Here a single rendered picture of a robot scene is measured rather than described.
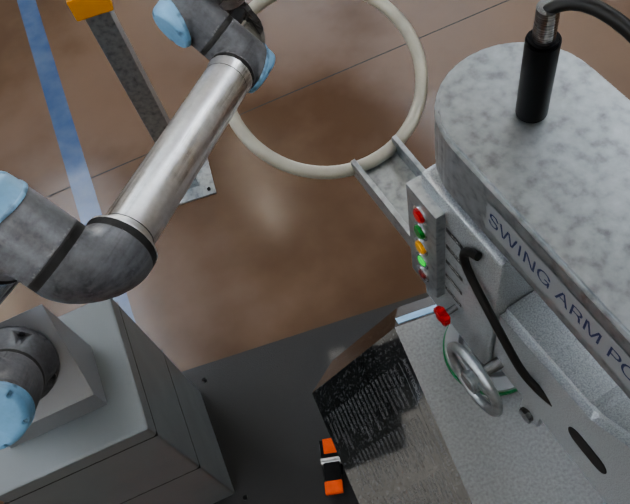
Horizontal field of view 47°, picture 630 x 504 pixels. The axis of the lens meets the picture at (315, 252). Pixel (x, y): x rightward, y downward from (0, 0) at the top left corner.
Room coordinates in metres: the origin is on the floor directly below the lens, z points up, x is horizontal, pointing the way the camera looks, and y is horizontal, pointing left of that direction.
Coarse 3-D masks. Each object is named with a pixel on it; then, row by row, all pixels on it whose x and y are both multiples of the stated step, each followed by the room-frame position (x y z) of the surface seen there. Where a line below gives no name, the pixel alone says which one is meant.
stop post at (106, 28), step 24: (72, 0) 1.89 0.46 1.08; (96, 0) 1.89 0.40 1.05; (96, 24) 1.91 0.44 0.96; (120, 24) 1.98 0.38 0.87; (120, 48) 1.91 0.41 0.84; (120, 72) 1.91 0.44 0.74; (144, 72) 1.97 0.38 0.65; (144, 96) 1.91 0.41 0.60; (144, 120) 1.91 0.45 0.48; (168, 120) 1.96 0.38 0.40; (192, 192) 1.89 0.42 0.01
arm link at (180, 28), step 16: (160, 0) 1.11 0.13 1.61; (176, 0) 1.09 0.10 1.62; (192, 0) 1.09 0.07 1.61; (208, 0) 1.09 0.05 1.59; (160, 16) 1.08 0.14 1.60; (176, 16) 1.06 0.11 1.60; (192, 16) 1.07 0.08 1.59; (208, 16) 1.06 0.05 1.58; (224, 16) 1.07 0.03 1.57; (176, 32) 1.05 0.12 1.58; (192, 32) 1.05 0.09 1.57; (208, 32) 1.04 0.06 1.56
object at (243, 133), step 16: (256, 0) 1.36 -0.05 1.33; (272, 0) 1.36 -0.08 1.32; (368, 0) 1.31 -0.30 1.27; (384, 0) 1.29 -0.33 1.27; (400, 16) 1.25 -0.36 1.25; (400, 32) 1.23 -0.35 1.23; (416, 48) 1.17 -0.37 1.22; (416, 64) 1.14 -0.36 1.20; (416, 80) 1.11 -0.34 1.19; (416, 96) 1.07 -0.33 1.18; (416, 112) 1.03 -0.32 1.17; (240, 128) 1.09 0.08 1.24; (400, 128) 1.01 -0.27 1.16; (256, 144) 1.05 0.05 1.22; (272, 160) 1.01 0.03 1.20; (288, 160) 1.00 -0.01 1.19; (368, 160) 0.95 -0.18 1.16; (384, 160) 0.95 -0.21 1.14; (304, 176) 0.96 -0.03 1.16; (320, 176) 0.95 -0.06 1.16; (336, 176) 0.94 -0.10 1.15
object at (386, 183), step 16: (400, 144) 0.96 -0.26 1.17; (352, 160) 0.96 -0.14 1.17; (400, 160) 0.95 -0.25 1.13; (416, 160) 0.90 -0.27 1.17; (368, 176) 0.90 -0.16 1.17; (384, 176) 0.92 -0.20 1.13; (400, 176) 0.91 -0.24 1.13; (416, 176) 0.89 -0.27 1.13; (368, 192) 0.89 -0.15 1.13; (384, 192) 0.88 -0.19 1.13; (400, 192) 0.87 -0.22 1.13; (384, 208) 0.82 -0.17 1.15; (400, 208) 0.83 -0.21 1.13; (400, 224) 0.76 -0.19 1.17; (528, 416) 0.31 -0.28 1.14
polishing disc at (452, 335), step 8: (448, 328) 0.60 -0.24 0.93; (448, 336) 0.58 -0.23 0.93; (456, 336) 0.58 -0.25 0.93; (464, 344) 0.55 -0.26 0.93; (472, 352) 0.53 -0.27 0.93; (448, 360) 0.53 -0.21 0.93; (496, 376) 0.46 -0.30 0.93; (504, 376) 0.46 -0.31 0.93; (496, 384) 0.45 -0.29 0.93; (504, 384) 0.44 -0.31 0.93; (512, 384) 0.44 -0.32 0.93
